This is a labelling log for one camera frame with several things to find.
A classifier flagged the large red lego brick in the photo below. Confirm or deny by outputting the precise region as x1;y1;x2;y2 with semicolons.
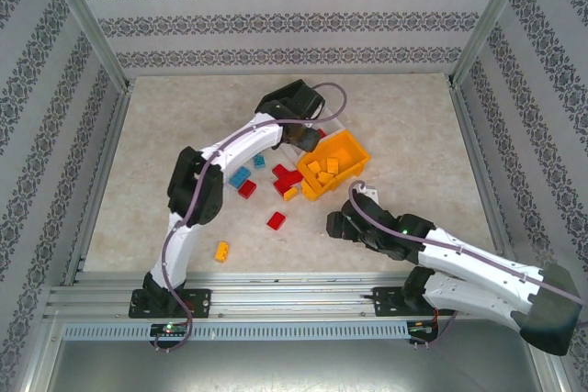
274;169;305;198

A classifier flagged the light blue lego brick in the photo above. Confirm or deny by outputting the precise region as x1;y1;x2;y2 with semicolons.
228;167;252;190

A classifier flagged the white plastic bin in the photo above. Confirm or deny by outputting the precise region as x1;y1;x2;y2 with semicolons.
275;109;351;163

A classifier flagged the orange plastic bin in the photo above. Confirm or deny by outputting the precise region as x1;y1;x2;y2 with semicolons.
295;129;371;203

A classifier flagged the grey metal panel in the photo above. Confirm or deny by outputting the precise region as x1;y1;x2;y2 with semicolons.
45;340;552;392

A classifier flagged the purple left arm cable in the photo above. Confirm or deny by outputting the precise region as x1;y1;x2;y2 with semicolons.
153;82;348;355

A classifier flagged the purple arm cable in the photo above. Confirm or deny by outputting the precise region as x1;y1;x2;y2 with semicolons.
347;180;585;352
153;82;348;355

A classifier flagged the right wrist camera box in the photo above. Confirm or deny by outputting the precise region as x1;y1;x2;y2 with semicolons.
353;183;382;205

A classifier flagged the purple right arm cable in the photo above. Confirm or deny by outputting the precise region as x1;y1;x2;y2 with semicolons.
347;180;585;352

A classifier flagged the aluminium side rail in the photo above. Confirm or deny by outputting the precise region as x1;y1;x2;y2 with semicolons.
447;79;515;258
63;84;134;284

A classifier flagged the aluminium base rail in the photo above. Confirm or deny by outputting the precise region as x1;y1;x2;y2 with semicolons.
43;271;460;320

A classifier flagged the grey slotted cable duct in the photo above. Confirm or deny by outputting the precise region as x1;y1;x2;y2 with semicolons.
62;321;410;342

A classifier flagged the aluminium frame post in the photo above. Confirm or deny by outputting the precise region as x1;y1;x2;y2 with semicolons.
449;0;537;85
39;0;134;95

